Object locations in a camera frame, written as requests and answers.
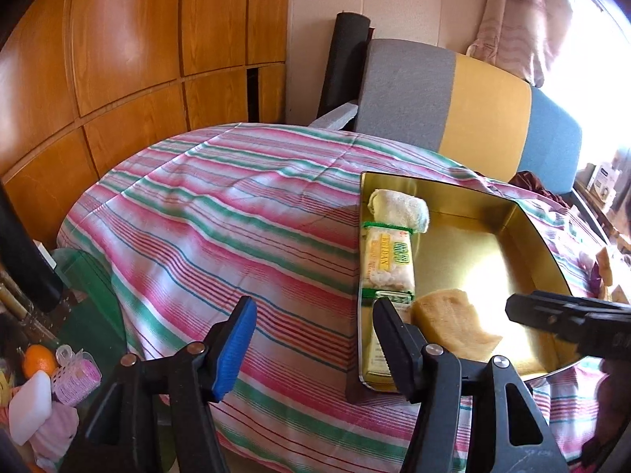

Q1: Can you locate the pink green striped cloth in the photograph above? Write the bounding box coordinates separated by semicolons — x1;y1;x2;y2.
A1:
56;123;631;473

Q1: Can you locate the pink folded cloth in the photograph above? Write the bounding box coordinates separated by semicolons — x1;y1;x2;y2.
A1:
30;401;80;469

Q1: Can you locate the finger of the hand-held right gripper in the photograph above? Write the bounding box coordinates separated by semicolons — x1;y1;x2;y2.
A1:
531;292;631;312
506;294;599;350

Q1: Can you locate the white foam block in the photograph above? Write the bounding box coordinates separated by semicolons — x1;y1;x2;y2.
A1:
7;369;52;447

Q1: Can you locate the white printed box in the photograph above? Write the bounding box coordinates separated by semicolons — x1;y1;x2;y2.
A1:
574;160;623;208

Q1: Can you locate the window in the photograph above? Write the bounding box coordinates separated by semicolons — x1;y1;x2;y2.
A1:
542;0;631;168

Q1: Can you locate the person's right forearm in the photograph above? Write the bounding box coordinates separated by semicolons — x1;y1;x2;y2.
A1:
582;357;631;473

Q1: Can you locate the white foam piece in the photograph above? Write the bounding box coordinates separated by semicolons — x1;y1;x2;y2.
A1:
308;100;360;131

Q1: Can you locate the wooden wardrobe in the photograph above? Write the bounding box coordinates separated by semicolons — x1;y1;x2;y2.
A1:
0;0;291;257

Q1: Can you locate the pink patterned curtain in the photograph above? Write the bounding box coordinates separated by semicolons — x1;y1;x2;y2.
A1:
466;0;575;87

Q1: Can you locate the white rolled snack packet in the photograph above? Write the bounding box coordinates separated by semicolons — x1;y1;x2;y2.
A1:
367;188;431;234

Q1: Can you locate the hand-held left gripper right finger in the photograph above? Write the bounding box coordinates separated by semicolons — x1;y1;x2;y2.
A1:
372;298;568;473

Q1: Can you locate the green glass table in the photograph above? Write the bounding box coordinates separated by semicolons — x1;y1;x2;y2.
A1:
0;249;173;473

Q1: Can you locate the grey yellow blue sofa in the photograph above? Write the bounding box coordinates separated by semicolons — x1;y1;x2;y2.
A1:
355;38;585;195

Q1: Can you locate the black rolled mat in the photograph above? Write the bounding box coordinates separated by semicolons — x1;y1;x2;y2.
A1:
318;11;372;119

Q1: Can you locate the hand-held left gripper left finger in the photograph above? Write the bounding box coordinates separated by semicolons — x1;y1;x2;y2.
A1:
64;296;258;473

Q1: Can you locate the gold tin box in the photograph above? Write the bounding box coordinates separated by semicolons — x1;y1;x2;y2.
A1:
345;171;587;403

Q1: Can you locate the green white snack packet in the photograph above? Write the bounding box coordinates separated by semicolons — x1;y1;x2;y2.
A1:
360;222;417;309

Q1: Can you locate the dark red cloth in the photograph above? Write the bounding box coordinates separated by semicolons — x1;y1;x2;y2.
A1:
508;170;568;203

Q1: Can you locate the orange fruit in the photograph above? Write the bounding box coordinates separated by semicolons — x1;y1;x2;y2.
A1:
22;344;57;378

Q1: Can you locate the pink hair rollers pack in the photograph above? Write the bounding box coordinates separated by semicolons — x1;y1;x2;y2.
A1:
52;345;102;407

